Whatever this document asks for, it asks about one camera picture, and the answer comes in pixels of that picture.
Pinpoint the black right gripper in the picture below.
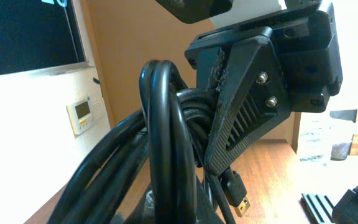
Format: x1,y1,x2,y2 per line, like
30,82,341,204
185,1,343,175

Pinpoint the black usb cable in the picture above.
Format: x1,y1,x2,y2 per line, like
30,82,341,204
47,59,251,224

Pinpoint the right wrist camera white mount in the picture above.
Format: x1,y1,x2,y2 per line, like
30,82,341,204
157,0,290,28

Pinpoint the white wall control panel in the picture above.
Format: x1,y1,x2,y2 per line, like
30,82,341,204
66,96,94,136

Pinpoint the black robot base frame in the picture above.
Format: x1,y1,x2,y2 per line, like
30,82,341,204
300,185,358,224

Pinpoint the dark wall monitor screen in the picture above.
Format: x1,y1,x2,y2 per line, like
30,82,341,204
0,0,86,75

